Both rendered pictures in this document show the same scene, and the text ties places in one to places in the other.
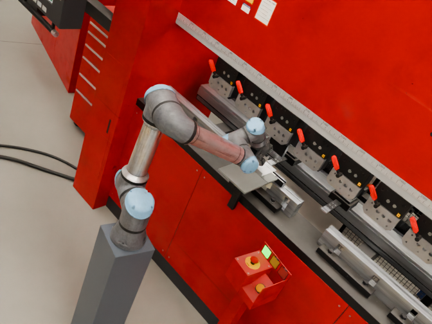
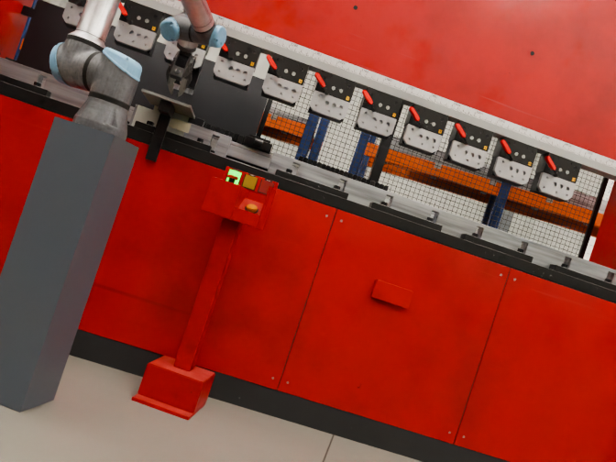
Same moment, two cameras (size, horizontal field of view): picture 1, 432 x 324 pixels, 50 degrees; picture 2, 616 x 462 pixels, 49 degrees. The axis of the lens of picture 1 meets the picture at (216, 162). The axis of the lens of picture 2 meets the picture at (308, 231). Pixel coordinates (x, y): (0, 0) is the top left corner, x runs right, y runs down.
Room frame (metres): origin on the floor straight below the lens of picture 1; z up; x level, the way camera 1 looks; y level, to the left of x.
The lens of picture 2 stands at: (-0.53, 0.84, 0.66)
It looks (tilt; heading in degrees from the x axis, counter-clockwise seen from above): 1 degrees up; 323
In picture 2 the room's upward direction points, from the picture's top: 18 degrees clockwise
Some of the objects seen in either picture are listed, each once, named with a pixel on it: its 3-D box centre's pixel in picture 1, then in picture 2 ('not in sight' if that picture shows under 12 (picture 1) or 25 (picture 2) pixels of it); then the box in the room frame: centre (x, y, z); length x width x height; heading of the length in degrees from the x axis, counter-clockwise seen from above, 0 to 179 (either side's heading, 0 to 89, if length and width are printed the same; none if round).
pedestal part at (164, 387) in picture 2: not in sight; (175, 385); (1.50, -0.36, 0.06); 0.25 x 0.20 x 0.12; 138
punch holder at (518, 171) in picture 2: not in sight; (511, 161); (1.29, -1.42, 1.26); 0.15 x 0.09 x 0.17; 59
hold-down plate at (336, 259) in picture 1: (344, 269); (311, 185); (1.64, -0.73, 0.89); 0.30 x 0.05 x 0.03; 59
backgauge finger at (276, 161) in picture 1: (283, 157); not in sight; (2.14, -0.32, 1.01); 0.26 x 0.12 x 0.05; 149
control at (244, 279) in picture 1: (257, 274); (241, 195); (1.52, -0.38, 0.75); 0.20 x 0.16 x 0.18; 48
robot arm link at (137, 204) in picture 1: (137, 207); (115, 76); (1.39, 0.21, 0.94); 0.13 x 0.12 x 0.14; 35
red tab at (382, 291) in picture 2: not in sight; (391, 293); (1.33, -1.04, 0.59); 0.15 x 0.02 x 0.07; 59
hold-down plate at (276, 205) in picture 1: (256, 190); (173, 137); (1.92, -0.25, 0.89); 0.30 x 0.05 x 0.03; 59
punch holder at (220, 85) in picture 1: (227, 77); (89, 10); (2.21, 0.12, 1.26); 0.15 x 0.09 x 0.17; 59
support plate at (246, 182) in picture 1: (248, 174); (170, 104); (1.87, -0.17, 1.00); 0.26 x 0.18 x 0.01; 149
